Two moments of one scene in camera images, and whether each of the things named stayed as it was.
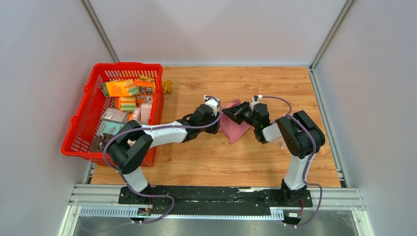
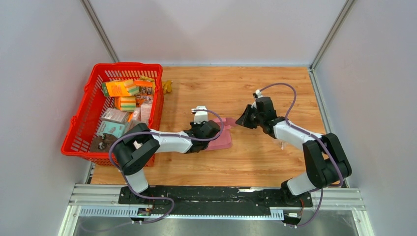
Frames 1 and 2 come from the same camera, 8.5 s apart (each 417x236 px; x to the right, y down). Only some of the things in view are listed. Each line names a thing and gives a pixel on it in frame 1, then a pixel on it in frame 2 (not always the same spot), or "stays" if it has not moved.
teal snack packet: x=110 y=128 stays
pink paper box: x=229 y=126 to x=224 y=140
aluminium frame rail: x=102 y=200 stays
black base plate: x=216 y=200 stays
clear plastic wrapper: x=282 y=143 stays
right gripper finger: x=231 y=111 to x=245 y=119
